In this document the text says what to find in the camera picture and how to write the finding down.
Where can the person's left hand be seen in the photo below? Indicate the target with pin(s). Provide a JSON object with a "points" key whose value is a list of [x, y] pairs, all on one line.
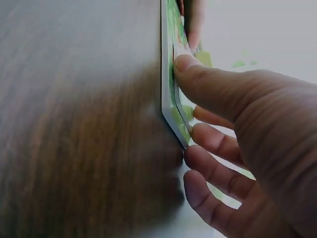
{"points": [[196, 19]]}

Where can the yellow-green flat piece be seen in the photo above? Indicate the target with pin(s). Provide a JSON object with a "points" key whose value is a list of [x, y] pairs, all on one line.
{"points": [[205, 59]]}

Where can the person's left fingers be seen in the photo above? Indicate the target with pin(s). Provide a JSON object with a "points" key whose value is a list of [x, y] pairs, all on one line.
{"points": [[196, 24]]}

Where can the person's right hand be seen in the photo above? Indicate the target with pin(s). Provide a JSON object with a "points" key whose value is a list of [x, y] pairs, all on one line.
{"points": [[267, 119]]}

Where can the person's right thumb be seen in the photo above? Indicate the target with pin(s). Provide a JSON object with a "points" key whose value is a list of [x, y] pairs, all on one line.
{"points": [[210, 81]]}

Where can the green printed board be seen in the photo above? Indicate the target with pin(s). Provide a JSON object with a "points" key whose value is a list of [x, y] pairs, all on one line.
{"points": [[168, 74]]}

